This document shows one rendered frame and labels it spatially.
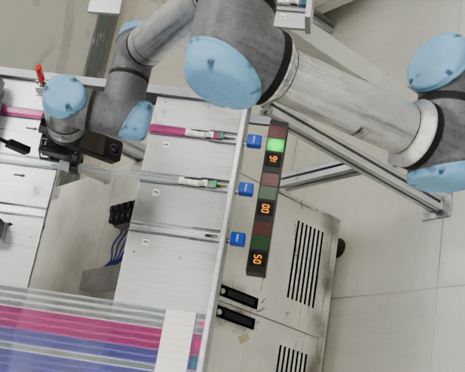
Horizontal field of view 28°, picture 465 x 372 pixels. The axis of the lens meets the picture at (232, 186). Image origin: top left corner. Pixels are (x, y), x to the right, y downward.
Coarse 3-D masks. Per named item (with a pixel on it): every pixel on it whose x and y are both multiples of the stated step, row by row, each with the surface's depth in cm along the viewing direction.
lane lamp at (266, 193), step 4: (260, 188) 191; (264, 188) 191; (268, 188) 190; (272, 188) 190; (276, 188) 190; (260, 192) 190; (264, 192) 190; (268, 192) 190; (272, 192) 190; (276, 192) 190; (260, 196) 190; (264, 196) 190; (268, 196) 190; (272, 196) 190
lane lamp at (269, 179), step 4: (264, 176) 192; (268, 176) 191; (272, 176) 191; (276, 176) 191; (264, 180) 191; (268, 180) 191; (272, 180) 191; (276, 180) 191; (264, 184) 191; (268, 184) 191; (272, 184) 191; (276, 184) 191
